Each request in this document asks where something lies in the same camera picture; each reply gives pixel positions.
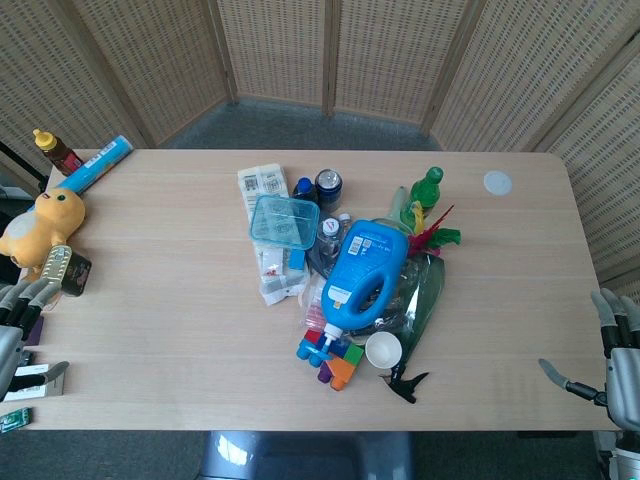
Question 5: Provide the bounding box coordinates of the dark tin can gold lid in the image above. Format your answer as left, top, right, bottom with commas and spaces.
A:
38, 244, 94, 301

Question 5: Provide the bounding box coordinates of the pale green plastic handle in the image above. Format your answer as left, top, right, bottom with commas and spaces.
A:
391, 185, 417, 234

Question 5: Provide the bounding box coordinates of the black hair claw clip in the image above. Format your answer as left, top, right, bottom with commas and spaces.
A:
380, 366, 432, 405

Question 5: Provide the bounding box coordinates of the small packet with red beads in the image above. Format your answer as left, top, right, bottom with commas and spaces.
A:
257, 247, 291, 282

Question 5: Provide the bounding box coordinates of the white paper cup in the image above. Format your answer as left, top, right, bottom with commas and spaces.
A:
364, 331, 403, 369

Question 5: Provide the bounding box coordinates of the dark blue jar silver lid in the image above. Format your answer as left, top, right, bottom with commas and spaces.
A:
314, 168, 346, 212

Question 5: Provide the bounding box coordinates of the dark grey pouch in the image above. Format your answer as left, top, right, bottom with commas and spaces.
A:
304, 234, 347, 280

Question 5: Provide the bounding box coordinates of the brown bottle yellow cap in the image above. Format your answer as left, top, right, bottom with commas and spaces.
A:
31, 128, 85, 177

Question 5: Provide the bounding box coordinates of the small clear water bottle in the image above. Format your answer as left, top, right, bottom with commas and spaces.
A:
316, 217, 347, 262

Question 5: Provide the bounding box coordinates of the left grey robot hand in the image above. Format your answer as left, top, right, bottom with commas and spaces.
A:
0, 277, 70, 404

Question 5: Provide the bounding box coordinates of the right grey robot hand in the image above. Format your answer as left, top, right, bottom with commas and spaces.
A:
538, 287, 640, 431

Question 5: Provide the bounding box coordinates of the clear plastic bag of parts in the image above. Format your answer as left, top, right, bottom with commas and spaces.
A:
258, 267, 310, 307

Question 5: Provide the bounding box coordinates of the clear green plastic bag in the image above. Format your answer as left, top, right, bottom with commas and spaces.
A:
379, 253, 447, 372

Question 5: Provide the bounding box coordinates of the woven bamboo folding screen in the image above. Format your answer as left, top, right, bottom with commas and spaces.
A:
0, 0, 640, 321

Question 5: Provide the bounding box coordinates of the yellow plush toy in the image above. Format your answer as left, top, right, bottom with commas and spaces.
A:
0, 186, 87, 284

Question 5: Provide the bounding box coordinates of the black stand leg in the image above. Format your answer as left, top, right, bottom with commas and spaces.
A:
0, 140, 47, 195

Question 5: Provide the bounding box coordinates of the white package with QR codes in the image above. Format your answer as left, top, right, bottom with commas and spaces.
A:
236, 166, 292, 227

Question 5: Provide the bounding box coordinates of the teal plastic food container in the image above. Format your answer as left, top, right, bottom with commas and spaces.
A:
249, 194, 321, 251

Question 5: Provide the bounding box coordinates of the black ink bottle blue cap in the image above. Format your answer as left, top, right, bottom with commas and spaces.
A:
291, 176, 319, 202

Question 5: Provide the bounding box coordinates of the purple box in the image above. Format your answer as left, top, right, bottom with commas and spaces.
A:
21, 313, 47, 347

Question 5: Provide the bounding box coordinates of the light blue cardboard tube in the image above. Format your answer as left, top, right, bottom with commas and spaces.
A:
63, 134, 134, 195

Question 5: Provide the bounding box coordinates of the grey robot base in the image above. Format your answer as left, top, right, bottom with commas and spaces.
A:
198, 430, 417, 480

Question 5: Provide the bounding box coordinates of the pink zip bag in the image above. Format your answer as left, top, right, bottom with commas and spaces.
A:
298, 277, 330, 332

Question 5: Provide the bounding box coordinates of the white round table disc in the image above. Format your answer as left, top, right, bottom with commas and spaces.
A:
482, 169, 514, 197

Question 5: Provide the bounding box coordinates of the green plastic bottle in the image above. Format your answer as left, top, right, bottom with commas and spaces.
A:
408, 166, 445, 217

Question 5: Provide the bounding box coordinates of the blue detergent bottle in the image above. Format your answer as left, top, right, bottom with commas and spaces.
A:
319, 218, 412, 352

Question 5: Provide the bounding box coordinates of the orange toy block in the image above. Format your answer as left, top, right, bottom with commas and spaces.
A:
326, 356, 358, 392

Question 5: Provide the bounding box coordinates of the white cardboard box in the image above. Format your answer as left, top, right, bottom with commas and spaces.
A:
0, 362, 69, 402

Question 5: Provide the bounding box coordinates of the colourful feather shuttlecock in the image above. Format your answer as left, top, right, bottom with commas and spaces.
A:
405, 203, 463, 260

